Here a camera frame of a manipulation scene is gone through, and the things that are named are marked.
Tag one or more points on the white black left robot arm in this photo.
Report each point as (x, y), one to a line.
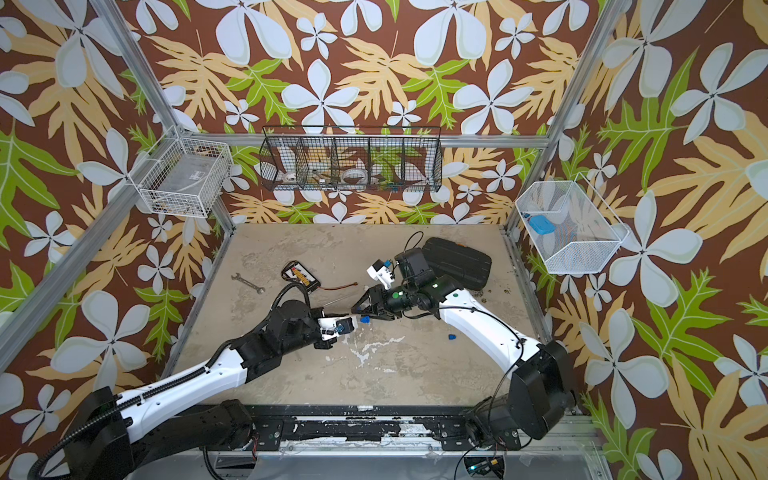
(116, 434)

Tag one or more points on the silver open-end wrench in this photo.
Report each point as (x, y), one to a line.
(238, 278)

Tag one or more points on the white wire basket left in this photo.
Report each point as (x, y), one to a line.
(182, 175)

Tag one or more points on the white mesh basket right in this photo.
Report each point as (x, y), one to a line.
(588, 231)

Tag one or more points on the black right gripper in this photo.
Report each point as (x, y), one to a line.
(380, 297)

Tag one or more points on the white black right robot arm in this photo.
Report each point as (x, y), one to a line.
(541, 386)

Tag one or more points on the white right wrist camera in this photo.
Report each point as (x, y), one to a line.
(383, 272)

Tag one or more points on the black battery charging board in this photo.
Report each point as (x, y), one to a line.
(295, 271)

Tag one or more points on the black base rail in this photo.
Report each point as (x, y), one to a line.
(434, 428)

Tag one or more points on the black wire basket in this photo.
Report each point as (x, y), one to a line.
(388, 158)

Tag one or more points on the black plastic case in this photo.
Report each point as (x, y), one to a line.
(470, 267)

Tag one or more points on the blue object in basket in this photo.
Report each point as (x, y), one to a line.
(541, 225)

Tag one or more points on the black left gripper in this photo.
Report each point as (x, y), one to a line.
(311, 313)

